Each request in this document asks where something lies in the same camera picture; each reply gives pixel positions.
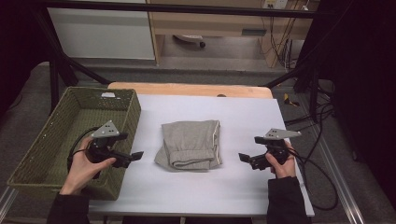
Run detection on black floor cables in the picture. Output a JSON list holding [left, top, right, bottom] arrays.
[[284, 78, 336, 127]]

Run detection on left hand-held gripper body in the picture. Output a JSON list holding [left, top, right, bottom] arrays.
[[85, 119, 134, 170]]

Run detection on person's right hand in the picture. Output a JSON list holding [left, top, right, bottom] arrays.
[[264, 140, 297, 180]]

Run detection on yellow and black tool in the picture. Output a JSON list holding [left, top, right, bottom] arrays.
[[282, 92, 301, 107]]

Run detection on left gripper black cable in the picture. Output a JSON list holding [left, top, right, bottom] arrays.
[[66, 126, 100, 173]]

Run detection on dark curtain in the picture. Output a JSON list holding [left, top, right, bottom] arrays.
[[306, 0, 396, 209]]

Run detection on black metal stand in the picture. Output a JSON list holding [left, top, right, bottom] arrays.
[[263, 18, 325, 124], [31, 6, 112, 117]]

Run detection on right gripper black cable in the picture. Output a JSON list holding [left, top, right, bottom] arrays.
[[288, 147, 340, 212]]

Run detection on person's left hand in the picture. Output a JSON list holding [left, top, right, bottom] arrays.
[[59, 136, 117, 196]]

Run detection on green woven basket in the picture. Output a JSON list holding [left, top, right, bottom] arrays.
[[7, 86, 142, 202]]

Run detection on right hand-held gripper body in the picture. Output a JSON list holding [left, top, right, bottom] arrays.
[[250, 128, 303, 171]]

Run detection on wooden table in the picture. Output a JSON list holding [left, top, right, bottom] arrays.
[[106, 81, 275, 100]]

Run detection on chair base with caster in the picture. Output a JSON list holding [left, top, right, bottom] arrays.
[[172, 34, 206, 49]]

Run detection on white power strip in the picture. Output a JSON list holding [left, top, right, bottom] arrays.
[[262, 0, 290, 10]]

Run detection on light wooden desk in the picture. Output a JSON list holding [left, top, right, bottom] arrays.
[[146, 0, 321, 69]]

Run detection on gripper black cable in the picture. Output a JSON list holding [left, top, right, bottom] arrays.
[[288, 147, 340, 212], [66, 126, 100, 173]]

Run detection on grey pants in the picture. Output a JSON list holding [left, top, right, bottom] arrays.
[[153, 119, 224, 173]]

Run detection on black metal frame bar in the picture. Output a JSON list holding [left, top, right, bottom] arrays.
[[38, 0, 316, 20]]

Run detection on bundle of hanging cables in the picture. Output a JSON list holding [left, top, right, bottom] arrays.
[[261, 8, 301, 72]]

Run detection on aluminium rail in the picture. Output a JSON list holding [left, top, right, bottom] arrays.
[[299, 122, 366, 224]]

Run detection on white label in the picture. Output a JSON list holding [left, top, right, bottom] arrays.
[[100, 91, 122, 100]]

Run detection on white cabinet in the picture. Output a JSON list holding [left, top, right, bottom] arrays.
[[46, 7, 156, 61]]

